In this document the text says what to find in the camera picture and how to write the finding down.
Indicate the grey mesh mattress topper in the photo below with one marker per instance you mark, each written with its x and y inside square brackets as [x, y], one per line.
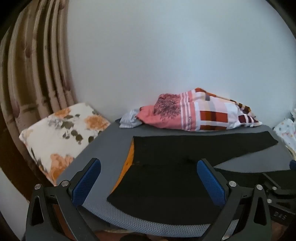
[111, 148]

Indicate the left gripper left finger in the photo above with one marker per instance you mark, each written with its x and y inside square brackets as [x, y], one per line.
[68, 195]

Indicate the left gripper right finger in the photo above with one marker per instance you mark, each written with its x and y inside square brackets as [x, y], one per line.
[254, 222]

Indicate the black pants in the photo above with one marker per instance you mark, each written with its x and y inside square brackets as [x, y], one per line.
[159, 180]

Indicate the white grey striped cloth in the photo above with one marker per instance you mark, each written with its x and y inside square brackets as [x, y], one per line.
[129, 120]

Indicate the white orange floral pillow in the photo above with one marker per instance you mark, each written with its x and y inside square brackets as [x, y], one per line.
[55, 141]

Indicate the brown striped curtain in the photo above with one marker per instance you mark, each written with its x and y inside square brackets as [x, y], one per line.
[34, 67]

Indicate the pink checked folded blanket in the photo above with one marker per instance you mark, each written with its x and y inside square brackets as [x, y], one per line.
[197, 110]

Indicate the white dotted cloth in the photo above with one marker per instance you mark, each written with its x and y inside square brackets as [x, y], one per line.
[286, 131]

